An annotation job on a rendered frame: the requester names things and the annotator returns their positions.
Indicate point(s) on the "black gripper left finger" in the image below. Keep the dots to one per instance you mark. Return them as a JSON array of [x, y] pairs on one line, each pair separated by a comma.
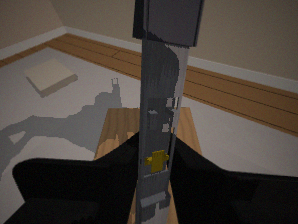
[[109, 181]]

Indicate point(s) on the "beige flat square slab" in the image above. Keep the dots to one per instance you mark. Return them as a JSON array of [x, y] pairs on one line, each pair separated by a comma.
[[50, 76]]

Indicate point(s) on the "wooden board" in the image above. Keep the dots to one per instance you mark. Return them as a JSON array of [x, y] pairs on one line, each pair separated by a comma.
[[122, 123]]

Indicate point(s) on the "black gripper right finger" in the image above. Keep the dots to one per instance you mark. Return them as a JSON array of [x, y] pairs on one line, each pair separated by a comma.
[[202, 190]]

